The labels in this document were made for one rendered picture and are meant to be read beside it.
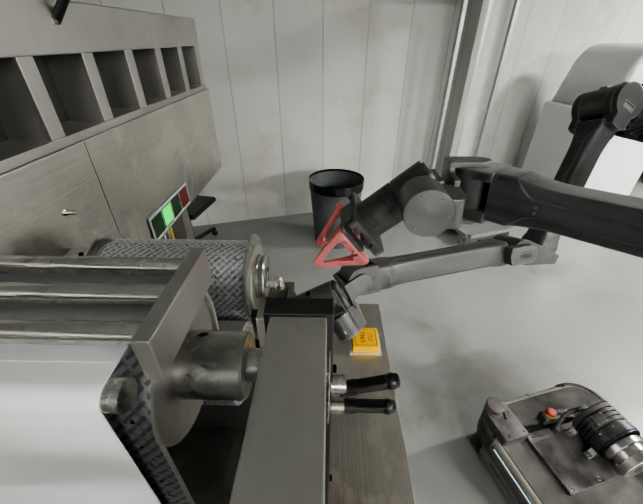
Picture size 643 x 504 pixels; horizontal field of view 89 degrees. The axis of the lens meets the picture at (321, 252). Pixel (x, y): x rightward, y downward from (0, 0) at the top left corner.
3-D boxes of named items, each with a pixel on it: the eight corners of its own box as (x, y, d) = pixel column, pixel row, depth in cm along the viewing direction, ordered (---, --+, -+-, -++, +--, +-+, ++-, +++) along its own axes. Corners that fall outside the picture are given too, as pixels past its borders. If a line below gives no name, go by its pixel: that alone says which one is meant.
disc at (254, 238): (250, 337, 54) (241, 256, 47) (247, 337, 54) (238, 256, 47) (266, 289, 67) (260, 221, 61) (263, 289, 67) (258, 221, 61)
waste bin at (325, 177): (353, 224, 333) (356, 167, 300) (365, 249, 294) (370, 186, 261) (307, 228, 328) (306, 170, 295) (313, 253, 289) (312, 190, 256)
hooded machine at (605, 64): (563, 194, 397) (630, 42, 311) (618, 219, 343) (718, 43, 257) (509, 201, 380) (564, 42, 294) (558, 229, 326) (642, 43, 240)
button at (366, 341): (378, 353, 87) (379, 347, 85) (352, 353, 87) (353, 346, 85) (375, 333, 92) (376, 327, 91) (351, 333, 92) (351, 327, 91)
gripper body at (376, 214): (368, 225, 55) (406, 200, 52) (373, 260, 46) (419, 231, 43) (344, 197, 52) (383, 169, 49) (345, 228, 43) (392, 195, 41)
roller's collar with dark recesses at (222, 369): (246, 414, 31) (236, 372, 27) (183, 413, 31) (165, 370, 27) (258, 359, 36) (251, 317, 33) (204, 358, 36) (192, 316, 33)
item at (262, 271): (272, 278, 63) (266, 306, 56) (262, 278, 63) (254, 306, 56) (268, 246, 58) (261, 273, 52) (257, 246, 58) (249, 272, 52)
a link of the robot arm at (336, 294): (336, 272, 68) (334, 286, 63) (351, 298, 70) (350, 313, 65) (307, 285, 70) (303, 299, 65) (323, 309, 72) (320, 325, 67)
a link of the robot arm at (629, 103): (519, 268, 85) (555, 280, 75) (480, 251, 81) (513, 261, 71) (601, 101, 80) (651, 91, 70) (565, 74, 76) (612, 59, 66)
